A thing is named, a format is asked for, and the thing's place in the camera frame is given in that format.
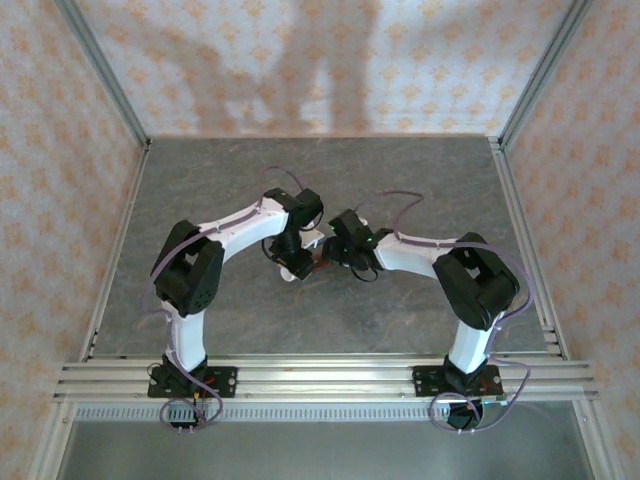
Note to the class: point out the aluminium cross rail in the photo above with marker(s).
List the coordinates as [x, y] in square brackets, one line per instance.
[325, 380]

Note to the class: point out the brown pill box marked Fri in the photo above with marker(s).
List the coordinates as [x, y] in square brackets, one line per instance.
[316, 261]

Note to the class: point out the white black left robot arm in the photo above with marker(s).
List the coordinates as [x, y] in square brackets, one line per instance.
[240, 227]

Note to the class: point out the aluminium frame post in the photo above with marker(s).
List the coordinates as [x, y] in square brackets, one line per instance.
[541, 75]
[111, 82]

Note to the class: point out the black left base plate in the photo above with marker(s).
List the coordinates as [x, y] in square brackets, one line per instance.
[225, 382]

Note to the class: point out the aluminium frame leg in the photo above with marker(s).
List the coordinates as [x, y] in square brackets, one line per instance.
[50, 445]
[592, 445]

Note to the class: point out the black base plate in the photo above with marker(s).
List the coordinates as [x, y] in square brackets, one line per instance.
[427, 382]
[225, 382]

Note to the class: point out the aluminium table side rail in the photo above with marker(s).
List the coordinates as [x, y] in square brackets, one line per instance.
[515, 200]
[131, 200]

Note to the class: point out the brown pill box marked Tues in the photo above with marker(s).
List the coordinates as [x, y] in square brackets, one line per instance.
[325, 262]

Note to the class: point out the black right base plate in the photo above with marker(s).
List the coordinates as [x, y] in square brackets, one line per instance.
[427, 382]

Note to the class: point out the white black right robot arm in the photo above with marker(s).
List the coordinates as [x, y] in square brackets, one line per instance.
[415, 255]

